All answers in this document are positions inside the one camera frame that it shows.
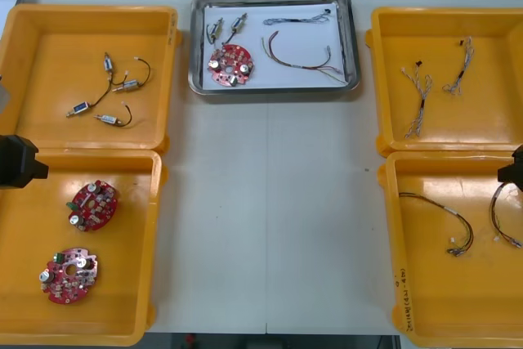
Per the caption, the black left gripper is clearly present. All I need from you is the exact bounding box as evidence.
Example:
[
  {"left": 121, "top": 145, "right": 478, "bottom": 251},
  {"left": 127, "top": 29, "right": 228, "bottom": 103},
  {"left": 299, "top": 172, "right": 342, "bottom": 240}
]
[{"left": 0, "top": 135, "right": 49, "bottom": 190}]

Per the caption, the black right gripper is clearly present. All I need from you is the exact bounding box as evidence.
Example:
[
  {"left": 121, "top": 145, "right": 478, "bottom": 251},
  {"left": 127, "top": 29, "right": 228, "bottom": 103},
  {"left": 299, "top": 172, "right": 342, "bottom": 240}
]
[{"left": 497, "top": 144, "right": 523, "bottom": 194}]

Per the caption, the round red circuit board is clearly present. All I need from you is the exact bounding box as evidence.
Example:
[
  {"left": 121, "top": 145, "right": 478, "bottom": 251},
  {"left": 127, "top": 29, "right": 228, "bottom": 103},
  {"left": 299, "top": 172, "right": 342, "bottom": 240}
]
[
  {"left": 65, "top": 180, "right": 119, "bottom": 232},
  {"left": 39, "top": 247, "right": 101, "bottom": 305},
  {"left": 207, "top": 43, "right": 257, "bottom": 88}
]

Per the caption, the small metal solenoid with cable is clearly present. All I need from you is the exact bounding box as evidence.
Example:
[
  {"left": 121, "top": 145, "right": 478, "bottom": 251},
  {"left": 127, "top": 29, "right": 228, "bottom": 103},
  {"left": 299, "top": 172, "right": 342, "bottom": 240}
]
[
  {"left": 110, "top": 56, "right": 152, "bottom": 95},
  {"left": 220, "top": 12, "right": 249, "bottom": 46},
  {"left": 101, "top": 51, "right": 131, "bottom": 87},
  {"left": 92, "top": 102, "right": 134, "bottom": 128},
  {"left": 205, "top": 17, "right": 226, "bottom": 46}
]

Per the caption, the multicolour wire harness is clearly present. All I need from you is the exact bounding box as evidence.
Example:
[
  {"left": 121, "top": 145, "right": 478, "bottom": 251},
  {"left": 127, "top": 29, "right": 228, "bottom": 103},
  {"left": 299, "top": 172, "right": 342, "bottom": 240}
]
[
  {"left": 489, "top": 177, "right": 523, "bottom": 250},
  {"left": 398, "top": 191, "right": 475, "bottom": 256},
  {"left": 261, "top": 29, "right": 346, "bottom": 83}
]

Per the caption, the blue-white twisted wire harness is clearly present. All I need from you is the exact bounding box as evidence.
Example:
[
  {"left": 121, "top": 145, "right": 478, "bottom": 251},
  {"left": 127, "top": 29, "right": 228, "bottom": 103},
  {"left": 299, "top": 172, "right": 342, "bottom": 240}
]
[
  {"left": 443, "top": 37, "right": 477, "bottom": 96},
  {"left": 262, "top": 7, "right": 333, "bottom": 27},
  {"left": 400, "top": 61, "right": 434, "bottom": 140}
]

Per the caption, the yellow-orange plastic bin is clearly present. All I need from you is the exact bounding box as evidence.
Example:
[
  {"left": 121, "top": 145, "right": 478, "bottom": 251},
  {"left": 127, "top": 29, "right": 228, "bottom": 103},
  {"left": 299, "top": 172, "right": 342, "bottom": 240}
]
[
  {"left": 378, "top": 150, "right": 523, "bottom": 349},
  {"left": 0, "top": 3, "right": 181, "bottom": 156},
  {"left": 364, "top": 6, "right": 523, "bottom": 158},
  {"left": 0, "top": 148, "right": 168, "bottom": 346}
]

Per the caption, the white paper sheet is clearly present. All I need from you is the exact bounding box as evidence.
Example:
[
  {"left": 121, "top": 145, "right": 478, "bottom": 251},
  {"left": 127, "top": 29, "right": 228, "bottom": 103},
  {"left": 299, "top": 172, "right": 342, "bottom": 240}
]
[{"left": 201, "top": 3, "right": 348, "bottom": 91}]

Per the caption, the blue label solenoid with cable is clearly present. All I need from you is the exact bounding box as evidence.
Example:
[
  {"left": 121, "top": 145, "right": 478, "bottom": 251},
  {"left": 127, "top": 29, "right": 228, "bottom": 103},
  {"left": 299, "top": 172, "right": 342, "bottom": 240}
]
[{"left": 65, "top": 74, "right": 114, "bottom": 119}]

